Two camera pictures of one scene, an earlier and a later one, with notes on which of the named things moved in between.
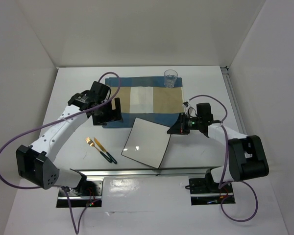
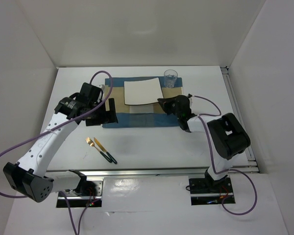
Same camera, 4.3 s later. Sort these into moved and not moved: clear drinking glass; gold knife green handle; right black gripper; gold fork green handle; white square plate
Moved: white square plate; right black gripper
Not moved: clear drinking glass; gold knife green handle; gold fork green handle
